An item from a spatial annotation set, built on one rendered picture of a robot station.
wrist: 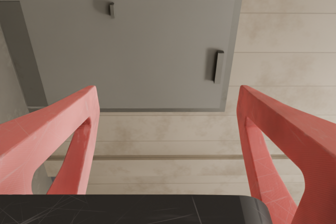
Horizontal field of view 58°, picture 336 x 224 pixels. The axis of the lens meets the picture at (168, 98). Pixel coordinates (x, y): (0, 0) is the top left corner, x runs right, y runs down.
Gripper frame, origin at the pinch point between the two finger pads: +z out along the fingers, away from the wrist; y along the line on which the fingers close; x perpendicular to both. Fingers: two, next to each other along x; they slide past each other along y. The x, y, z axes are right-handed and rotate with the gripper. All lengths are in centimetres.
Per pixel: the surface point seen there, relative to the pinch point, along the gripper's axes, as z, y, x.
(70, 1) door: 252, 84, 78
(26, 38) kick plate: 251, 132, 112
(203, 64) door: 254, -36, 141
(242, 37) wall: 260, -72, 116
